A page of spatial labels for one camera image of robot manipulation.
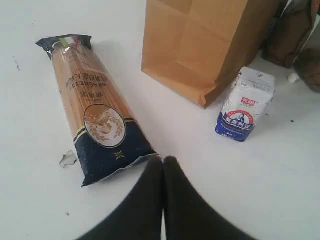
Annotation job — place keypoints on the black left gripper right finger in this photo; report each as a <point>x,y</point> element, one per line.
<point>187,215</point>

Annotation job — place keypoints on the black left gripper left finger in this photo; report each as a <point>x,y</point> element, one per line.
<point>139,216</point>

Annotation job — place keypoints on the brown paper shopping bag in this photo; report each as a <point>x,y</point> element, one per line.
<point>197,47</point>

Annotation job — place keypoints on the spaghetti pack, blue ends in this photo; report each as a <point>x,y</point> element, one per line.
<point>106,136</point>

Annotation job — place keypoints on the torn clear plastic scrap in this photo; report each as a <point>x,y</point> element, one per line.
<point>68,159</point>

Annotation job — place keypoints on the small white blue milk carton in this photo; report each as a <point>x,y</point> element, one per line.
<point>251,93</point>

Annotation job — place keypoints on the white garlic clove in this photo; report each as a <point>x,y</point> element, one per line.
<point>293,78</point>

